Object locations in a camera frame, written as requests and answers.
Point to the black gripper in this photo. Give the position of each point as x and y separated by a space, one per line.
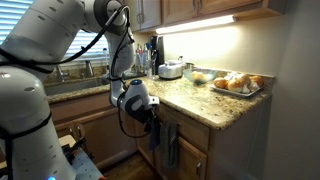
146 117

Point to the dark blue oven mitt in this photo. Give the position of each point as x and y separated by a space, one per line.
153 130

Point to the grey robot base table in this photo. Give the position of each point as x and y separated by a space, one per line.
84 168

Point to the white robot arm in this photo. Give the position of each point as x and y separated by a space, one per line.
28 136

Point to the grey hanging dish towel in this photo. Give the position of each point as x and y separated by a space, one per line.
169 144

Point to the silver white kitchen appliance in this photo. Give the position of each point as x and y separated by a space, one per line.
171 69

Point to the clear plastic bottle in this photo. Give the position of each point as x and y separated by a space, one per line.
139 58

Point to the soap dispenser pump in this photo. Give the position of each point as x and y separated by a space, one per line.
106 56

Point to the black soda maker machine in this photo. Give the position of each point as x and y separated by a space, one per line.
157 52

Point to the glass fruit bowl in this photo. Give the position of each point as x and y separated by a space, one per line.
199 76

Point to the chrome kitchen faucet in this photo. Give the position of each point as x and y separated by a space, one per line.
60 74

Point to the steel sink basin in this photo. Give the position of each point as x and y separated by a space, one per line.
75 86

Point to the wooden upper cabinets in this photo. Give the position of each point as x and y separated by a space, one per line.
149 15

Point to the wooden cabinets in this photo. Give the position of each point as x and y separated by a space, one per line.
201 138
149 15

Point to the white plate of bread rolls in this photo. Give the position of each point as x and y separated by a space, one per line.
238 84

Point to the under-cabinet light strip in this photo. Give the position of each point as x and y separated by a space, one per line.
197 24

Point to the wooden lower cabinets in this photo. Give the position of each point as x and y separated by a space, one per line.
201 138

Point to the window blinds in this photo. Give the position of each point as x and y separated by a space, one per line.
49 27

